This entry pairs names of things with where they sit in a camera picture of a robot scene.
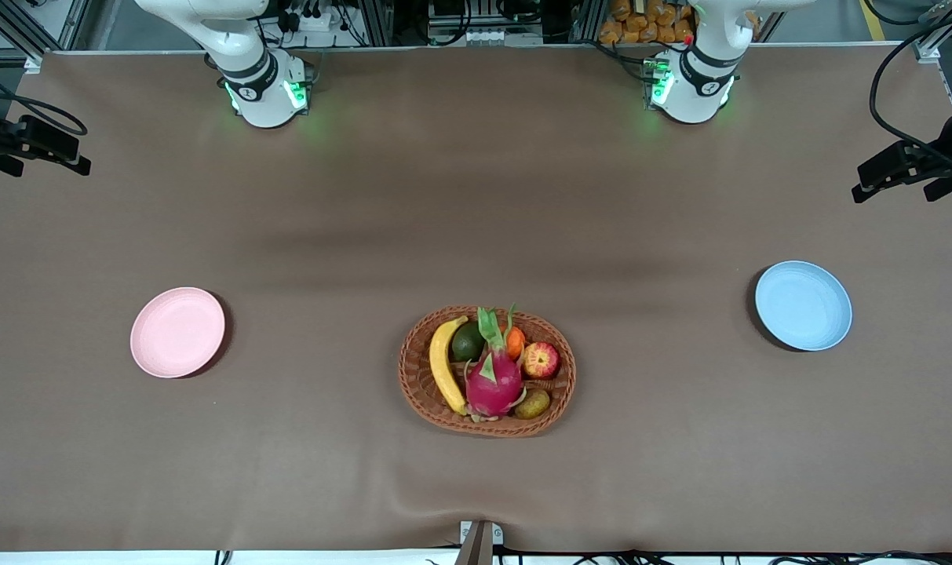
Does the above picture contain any red yellow apple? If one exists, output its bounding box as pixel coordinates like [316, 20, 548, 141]
[522, 341, 561, 381]

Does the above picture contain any yellow banana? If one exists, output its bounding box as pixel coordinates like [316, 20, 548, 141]
[429, 315, 471, 417]

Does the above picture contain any light blue round plate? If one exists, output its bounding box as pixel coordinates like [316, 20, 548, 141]
[754, 261, 854, 352]

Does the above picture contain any pink round plate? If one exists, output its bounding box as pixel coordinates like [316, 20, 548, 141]
[129, 286, 227, 379]

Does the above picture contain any white power strip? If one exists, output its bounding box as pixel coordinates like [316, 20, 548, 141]
[281, 0, 337, 34]

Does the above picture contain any orange packaged snacks heap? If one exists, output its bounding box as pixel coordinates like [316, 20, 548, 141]
[598, 0, 698, 46]

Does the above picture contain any orange carrot with green stalk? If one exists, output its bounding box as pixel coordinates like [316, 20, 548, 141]
[504, 304, 527, 360]

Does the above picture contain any brown table cover cloth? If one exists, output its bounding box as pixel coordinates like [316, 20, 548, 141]
[0, 45, 952, 554]

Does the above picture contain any brown oval wicker basket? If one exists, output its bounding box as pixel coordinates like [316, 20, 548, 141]
[398, 304, 578, 438]

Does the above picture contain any pink dragon fruit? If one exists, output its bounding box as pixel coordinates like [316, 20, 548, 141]
[464, 306, 526, 423]

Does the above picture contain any dark green avocado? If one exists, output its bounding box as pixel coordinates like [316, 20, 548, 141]
[451, 320, 487, 363]

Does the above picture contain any aluminium frame post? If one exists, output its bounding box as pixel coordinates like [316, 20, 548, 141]
[358, 0, 394, 46]
[0, 0, 92, 73]
[911, 0, 952, 64]

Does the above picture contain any grey metal camera stand post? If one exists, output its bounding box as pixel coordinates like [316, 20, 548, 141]
[454, 519, 505, 565]

